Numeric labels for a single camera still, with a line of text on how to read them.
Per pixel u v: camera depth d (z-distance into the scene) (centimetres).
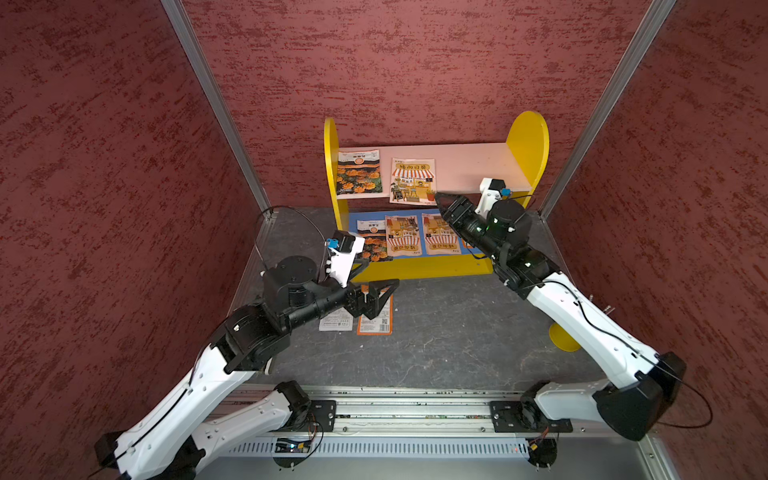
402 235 95
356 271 60
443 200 64
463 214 59
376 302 49
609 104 88
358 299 48
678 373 40
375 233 95
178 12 70
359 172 74
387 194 69
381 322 90
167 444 37
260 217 122
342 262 48
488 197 62
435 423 74
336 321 90
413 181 72
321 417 75
